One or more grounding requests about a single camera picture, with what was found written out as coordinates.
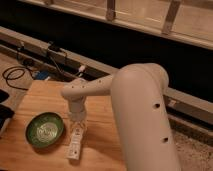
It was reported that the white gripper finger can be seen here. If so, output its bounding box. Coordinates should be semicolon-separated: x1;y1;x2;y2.
81;122;87;134
70;123;75;134

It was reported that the white plastic bottle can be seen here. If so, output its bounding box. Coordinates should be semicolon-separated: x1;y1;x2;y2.
67;124;84;160

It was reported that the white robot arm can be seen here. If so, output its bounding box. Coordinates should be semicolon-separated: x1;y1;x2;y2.
61;63;182;171

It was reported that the green ceramic bowl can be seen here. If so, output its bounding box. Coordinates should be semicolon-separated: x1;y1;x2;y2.
25;112;64;148

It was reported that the blue object on floor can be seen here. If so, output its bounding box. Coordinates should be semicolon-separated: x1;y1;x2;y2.
34;71;49;80

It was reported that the black object at left edge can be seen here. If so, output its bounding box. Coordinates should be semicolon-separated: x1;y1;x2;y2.
0;89;14;137

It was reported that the black power adapter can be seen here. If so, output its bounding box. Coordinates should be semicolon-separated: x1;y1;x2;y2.
47;42;62;56

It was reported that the black coiled cable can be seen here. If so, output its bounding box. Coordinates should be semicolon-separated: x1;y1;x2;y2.
2;65;35;91

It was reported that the wooden window frame rail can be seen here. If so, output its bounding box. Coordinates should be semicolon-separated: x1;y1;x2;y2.
20;0;213;50

